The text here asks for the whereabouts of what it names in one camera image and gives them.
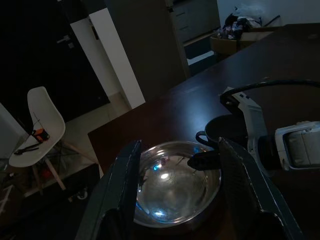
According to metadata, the black mug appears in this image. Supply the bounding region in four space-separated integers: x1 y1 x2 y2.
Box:
195 114 249 151

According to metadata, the cardboard box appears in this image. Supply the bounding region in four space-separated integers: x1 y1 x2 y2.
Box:
209 25 285 55

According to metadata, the black caster wheel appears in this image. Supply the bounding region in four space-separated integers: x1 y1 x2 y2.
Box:
75 186 89 201

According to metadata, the shiny steel bowl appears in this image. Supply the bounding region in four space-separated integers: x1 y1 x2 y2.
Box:
133 140 223 229

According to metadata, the white plastic chair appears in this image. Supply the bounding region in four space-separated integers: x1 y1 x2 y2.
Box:
8 86 99 196

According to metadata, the grey cabinet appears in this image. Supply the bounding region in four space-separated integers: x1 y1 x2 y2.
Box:
165 0 221 49

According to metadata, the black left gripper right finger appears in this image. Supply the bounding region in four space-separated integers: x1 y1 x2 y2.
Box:
217 136 307 240

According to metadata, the silver door handle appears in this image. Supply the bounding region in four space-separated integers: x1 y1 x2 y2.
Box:
56 34 72 45

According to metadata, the orange and black device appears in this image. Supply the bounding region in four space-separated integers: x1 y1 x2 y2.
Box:
30 127 50 144

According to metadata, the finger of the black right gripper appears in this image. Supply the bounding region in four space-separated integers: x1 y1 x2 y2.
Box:
187 150 221 172

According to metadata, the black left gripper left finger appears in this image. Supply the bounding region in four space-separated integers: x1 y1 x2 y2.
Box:
74 139 143 240

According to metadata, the pile of dark packets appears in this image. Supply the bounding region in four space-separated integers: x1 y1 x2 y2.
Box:
216 13 263 41

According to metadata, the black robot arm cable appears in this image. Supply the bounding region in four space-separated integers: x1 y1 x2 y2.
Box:
220 79 320 101

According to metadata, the black door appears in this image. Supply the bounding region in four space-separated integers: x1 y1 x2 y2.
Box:
0 0 111 124

